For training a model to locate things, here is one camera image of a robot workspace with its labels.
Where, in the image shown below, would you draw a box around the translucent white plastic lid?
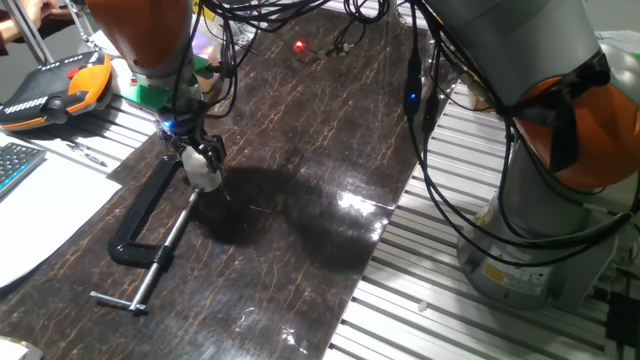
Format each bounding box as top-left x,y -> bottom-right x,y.
179,147 -> 214,177

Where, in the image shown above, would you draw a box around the forearm in dark red sleeve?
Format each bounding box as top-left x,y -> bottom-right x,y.
0,9 -> 76,54

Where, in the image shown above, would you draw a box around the black metal C-clamp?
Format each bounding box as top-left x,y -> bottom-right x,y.
88,152 -> 209,316

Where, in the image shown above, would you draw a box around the black box device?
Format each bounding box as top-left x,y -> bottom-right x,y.
604,292 -> 640,351

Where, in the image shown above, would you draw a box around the dark marble pattern mat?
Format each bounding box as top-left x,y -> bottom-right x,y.
0,7 -> 441,360

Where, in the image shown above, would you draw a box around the large white paper sheet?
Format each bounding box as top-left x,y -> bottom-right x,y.
0,132 -> 123,289

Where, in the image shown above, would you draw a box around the bag of yellow sponges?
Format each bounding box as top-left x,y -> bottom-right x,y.
192,22 -> 224,94

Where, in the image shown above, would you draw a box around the person's bare hand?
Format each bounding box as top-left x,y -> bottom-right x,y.
19,0 -> 76,26

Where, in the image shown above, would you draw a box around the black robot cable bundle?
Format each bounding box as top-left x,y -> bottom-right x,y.
159,0 -> 640,266

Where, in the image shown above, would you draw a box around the small circuit board red light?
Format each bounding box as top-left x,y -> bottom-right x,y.
292,39 -> 351,62

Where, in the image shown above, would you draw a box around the orange black teach pendant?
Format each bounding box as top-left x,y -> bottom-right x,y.
0,49 -> 114,132

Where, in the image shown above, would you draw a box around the green wrist mount plate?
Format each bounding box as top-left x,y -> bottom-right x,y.
118,53 -> 214,112

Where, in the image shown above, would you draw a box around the clear bag yellow toy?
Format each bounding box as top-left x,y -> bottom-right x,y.
197,0 -> 219,24

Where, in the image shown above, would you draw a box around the open cardboard box wooden blocks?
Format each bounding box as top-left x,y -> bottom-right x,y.
467,89 -> 496,112

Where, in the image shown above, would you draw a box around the aluminium profile post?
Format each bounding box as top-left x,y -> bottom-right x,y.
384,0 -> 404,24
2,0 -> 54,66

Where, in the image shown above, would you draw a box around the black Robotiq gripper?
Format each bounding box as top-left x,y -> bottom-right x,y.
157,102 -> 227,174

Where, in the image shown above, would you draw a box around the black computer keyboard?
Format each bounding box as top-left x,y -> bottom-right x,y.
0,141 -> 48,199

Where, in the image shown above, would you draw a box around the dark pen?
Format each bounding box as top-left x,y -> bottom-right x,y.
64,142 -> 109,168

